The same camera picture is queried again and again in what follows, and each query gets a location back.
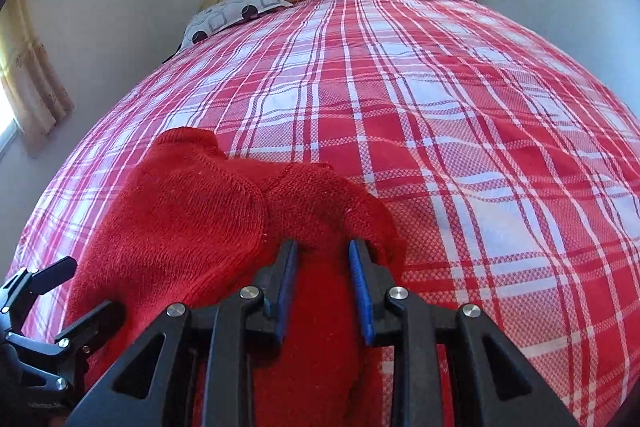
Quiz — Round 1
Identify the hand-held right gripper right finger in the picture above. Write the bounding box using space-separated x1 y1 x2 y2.
348 239 581 427

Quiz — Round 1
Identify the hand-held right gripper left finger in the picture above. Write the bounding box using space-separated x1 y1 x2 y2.
65 241 299 427

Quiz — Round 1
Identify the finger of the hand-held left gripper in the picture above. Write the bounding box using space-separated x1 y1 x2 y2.
0 256 78 323
52 300 126 395

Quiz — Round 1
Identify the red knitted sweater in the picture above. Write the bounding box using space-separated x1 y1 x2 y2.
65 127 408 427

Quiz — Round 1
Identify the side window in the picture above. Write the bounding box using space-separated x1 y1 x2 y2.
0 92 21 158

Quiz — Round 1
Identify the red plaid blanket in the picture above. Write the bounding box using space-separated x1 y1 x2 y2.
0 0 640 427

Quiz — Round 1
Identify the beige side window curtain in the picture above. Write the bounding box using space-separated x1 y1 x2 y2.
0 0 76 155

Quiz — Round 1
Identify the grey patterned pillow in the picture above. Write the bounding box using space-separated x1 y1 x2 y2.
180 0 293 50

